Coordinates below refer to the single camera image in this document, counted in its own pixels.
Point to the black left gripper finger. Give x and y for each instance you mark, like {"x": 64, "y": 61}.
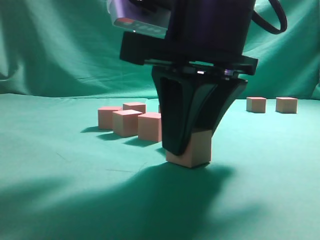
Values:
{"x": 182, "y": 99}

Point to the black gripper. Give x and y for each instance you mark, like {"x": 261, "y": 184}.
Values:
{"x": 209, "y": 31}

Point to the red cube column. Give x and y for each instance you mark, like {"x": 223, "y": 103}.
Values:
{"x": 150, "y": 127}
{"x": 286, "y": 105}
{"x": 198, "y": 151}
{"x": 125, "y": 122}
{"x": 256, "y": 104}
{"x": 137, "y": 106}

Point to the green cloth backdrop and cover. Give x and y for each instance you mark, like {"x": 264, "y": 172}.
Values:
{"x": 62, "y": 178}

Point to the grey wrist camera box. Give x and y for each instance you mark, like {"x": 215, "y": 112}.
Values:
{"x": 148, "y": 17}

